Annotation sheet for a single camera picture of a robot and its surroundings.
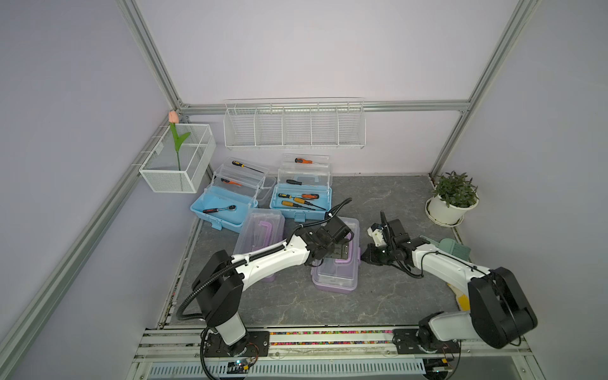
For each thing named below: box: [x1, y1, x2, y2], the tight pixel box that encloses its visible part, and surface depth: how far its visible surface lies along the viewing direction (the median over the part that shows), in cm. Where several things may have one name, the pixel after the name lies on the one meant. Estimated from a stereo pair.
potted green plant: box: [425, 170, 479, 228], surface depth 95 cm
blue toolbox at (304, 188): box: [269, 153, 333, 223], surface depth 111 cm
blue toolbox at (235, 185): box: [190, 156, 277, 233], surface depth 109 cm
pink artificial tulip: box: [168, 110, 191, 171], surface depth 87 cm
